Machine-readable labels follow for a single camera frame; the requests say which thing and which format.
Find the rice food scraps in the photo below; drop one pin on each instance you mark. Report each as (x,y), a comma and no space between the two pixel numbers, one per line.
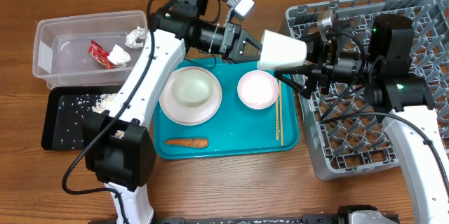
(101,103)

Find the large pink plate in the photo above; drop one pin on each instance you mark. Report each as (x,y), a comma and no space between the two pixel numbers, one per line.
(190,116)

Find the white paper cup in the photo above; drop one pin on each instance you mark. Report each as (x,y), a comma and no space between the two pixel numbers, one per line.
(279,52)

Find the wooden chopstick right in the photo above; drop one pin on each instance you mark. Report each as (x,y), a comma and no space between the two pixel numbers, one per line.
(281,113)

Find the orange carrot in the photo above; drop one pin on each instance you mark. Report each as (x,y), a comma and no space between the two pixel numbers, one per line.
(199,143)

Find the black waste tray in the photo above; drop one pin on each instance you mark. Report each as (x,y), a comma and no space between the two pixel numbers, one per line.
(52,107)

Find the wooden chopstick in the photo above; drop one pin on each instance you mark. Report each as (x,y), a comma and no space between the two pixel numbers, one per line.
(277,113)
(281,113)

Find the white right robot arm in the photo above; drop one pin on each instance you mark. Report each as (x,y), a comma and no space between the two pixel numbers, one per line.
(401,101)

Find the white bowl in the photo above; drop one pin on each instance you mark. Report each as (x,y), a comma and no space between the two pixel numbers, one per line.
(191,87)

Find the wooden chopstick left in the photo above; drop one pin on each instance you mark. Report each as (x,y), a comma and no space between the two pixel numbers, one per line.
(277,113)

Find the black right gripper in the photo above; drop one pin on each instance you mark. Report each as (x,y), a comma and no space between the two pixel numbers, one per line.
(320,72)

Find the clear plastic bin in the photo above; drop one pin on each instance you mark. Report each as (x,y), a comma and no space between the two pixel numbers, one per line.
(61,57)

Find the foil ball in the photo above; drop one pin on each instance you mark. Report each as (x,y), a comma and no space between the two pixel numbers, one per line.
(136,38)

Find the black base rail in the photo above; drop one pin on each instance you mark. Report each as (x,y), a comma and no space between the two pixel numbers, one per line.
(358,213)

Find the grey dish rack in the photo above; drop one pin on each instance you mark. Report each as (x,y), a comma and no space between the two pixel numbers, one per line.
(359,145)

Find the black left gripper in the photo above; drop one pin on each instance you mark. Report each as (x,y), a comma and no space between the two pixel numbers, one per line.
(233,32)

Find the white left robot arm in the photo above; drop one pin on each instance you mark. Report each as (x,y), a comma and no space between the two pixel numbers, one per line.
(117,144)

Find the white tissue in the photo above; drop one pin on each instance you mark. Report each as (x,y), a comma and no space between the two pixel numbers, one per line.
(118,57)

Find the red snack wrapper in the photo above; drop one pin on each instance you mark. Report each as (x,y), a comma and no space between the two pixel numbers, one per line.
(100,55)

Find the small pink plate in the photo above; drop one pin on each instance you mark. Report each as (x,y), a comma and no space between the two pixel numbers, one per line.
(258,90)

